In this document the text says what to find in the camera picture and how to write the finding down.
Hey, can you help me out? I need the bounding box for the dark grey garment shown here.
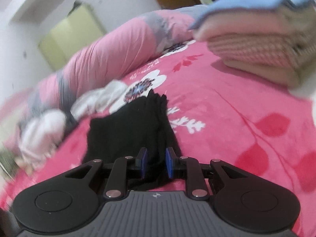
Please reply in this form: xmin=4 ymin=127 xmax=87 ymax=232
xmin=63 ymin=109 xmax=77 ymax=129

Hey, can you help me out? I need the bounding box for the pale pink folded cloth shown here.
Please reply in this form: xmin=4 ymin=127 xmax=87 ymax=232
xmin=194 ymin=12 xmax=297 ymax=42

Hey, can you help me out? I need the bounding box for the blue folded cloth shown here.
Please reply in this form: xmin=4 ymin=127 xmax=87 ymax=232
xmin=189 ymin=0 xmax=316 ymax=30

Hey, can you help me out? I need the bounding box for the pink floral blanket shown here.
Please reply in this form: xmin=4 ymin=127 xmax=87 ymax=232
xmin=0 ymin=39 xmax=316 ymax=237

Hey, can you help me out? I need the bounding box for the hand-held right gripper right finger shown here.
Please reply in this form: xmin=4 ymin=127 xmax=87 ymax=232
xmin=165 ymin=147 xmax=247 ymax=200

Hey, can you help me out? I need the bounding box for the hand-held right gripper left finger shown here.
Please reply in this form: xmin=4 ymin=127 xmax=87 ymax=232
xmin=65 ymin=147 xmax=148 ymax=200

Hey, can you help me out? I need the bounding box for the black t-shirt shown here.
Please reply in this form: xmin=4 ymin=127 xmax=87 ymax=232
xmin=81 ymin=90 xmax=183 ymax=193

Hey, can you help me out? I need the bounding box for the large white shirt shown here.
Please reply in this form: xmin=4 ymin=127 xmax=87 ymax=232
xmin=18 ymin=110 xmax=67 ymax=168

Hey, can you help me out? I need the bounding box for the pale yellow wardrobe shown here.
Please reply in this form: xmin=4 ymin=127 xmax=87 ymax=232
xmin=38 ymin=2 xmax=106 ymax=72

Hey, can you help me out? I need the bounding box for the beige folded cloth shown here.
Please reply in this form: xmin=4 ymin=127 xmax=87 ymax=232
xmin=222 ymin=54 xmax=309 ymax=88

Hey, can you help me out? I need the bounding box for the pink grey duvet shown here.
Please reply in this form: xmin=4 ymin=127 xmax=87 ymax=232
xmin=0 ymin=6 xmax=205 ymax=119

